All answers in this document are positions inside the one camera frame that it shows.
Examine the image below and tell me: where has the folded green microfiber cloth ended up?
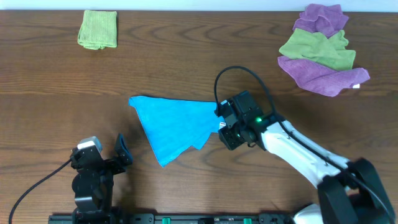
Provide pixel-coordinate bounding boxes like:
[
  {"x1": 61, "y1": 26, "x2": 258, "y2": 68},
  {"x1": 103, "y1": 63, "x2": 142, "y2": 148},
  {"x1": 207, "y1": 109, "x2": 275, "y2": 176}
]
[{"x1": 77, "y1": 10, "x2": 118, "y2": 50}]

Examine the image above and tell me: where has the upper purple microfiber cloth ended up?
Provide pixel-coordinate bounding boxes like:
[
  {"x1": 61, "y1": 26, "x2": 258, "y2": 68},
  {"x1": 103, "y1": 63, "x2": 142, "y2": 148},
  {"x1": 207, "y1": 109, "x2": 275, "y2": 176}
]
[{"x1": 292, "y1": 4, "x2": 349, "y2": 38}]

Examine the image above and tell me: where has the crumpled green microfiber cloth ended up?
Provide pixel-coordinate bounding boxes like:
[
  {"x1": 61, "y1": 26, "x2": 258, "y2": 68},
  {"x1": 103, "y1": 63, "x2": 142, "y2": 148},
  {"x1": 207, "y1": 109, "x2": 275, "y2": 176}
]
[{"x1": 279, "y1": 29, "x2": 356, "y2": 70}]

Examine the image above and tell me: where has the lower purple microfiber cloth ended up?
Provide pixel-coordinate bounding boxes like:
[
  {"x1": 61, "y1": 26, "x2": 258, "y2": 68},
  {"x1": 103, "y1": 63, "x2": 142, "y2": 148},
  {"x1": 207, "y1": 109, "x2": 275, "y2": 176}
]
[{"x1": 277, "y1": 56, "x2": 370, "y2": 97}]

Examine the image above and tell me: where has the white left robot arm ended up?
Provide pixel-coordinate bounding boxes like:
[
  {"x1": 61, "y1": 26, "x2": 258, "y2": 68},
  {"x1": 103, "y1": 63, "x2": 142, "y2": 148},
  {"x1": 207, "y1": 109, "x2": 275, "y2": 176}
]
[{"x1": 70, "y1": 134, "x2": 133, "y2": 223}]

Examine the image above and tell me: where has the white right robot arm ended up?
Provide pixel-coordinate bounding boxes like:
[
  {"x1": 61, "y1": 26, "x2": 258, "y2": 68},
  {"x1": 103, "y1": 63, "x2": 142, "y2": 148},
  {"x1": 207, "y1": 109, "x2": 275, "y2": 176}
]
[{"x1": 215, "y1": 91, "x2": 396, "y2": 223}]

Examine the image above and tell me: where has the purple microfiber cloth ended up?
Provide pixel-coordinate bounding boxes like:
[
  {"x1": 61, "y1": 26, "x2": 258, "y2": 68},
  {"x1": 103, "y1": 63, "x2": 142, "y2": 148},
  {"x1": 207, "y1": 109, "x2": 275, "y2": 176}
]
[
  {"x1": 292, "y1": 4, "x2": 349, "y2": 38},
  {"x1": 277, "y1": 56, "x2": 370, "y2": 97}
]

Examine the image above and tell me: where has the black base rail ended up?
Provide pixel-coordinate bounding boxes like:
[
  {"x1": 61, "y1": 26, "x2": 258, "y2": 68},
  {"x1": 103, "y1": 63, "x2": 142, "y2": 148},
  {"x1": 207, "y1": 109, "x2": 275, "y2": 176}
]
[{"x1": 48, "y1": 213, "x2": 295, "y2": 224}]

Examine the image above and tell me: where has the blue microfiber cloth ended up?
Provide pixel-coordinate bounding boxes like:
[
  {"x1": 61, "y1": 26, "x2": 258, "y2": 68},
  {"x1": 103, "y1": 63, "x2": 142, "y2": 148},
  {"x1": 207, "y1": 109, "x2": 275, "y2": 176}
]
[{"x1": 129, "y1": 96, "x2": 226, "y2": 167}]

